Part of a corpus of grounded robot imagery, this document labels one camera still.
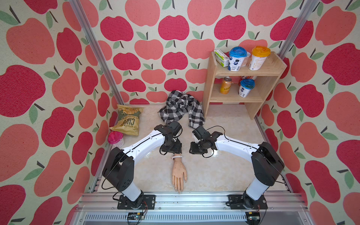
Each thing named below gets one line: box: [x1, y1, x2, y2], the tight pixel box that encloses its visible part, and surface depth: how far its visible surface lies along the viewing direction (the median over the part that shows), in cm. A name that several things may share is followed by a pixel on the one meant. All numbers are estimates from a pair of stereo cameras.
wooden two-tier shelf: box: [202, 51, 288, 120], surface depth 93 cm
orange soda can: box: [220, 76, 232, 95], surface depth 95 cm
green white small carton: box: [213, 49, 230, 68], surface depth 85 cm
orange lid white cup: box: [248, 45, 271, 71], surface depth 76 cm
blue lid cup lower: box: [239, 78, 256, 98], surface depth 94 cm
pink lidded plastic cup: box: [107, 130, 125, 150], surface depth 91 cm
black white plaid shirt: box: [157, 90, 206, 129], surface depth 115 cm
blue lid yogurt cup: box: [227, 46, 248, 72], surface depth 76 cm
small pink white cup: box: [240, 51, 251, 67], surface depth 83 cm
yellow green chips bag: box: [109, 104, 143, 136], surface depth 104 cm
